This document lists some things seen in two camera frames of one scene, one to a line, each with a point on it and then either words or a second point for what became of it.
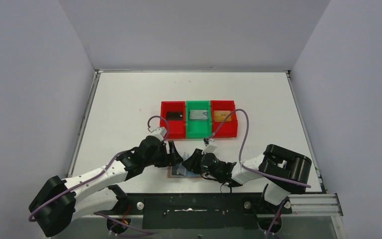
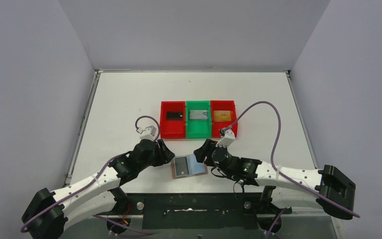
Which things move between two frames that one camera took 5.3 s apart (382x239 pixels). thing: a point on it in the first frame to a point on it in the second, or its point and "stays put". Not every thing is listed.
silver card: x=198 y=114 stays put
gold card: x=221 y=115 stays put
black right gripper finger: x=193 y=163 to x=202 y=152
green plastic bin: x=198 y=120 stays put
